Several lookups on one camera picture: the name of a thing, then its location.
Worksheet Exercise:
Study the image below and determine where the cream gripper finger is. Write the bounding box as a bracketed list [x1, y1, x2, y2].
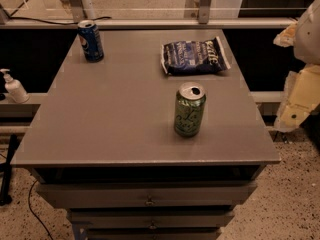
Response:
[274, 64, 320, 133]
[273, 23, 297, 47]

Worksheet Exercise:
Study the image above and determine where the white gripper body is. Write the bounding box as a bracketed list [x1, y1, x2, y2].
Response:
[294, 0, 320, 64]

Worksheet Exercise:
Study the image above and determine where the green soda can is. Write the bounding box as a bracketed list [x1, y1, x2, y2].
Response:
[174, 82, 206, 137]

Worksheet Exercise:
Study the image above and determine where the blue Pepsi can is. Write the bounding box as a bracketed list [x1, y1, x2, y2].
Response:
[78, 20, 104, 62]

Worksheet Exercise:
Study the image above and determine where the blue chip bag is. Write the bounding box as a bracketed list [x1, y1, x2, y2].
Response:
[161, 36, 231, 75]

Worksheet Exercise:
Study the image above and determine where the grey drawer cabinet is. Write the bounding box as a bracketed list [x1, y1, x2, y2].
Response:
[14, 30, 279, 240]

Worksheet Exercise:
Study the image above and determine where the white pump bottle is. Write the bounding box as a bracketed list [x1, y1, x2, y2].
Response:
[0, 69, 29, 103]

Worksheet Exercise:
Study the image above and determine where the black stand leg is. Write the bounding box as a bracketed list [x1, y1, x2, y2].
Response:
[0, 134, 18, 206]

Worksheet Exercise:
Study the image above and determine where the black cable behind table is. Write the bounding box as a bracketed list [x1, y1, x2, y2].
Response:
[8, 0, 113, 26]

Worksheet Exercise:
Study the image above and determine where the black floor cable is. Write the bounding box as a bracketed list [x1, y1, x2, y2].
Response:
[27, 179, 54, 240]

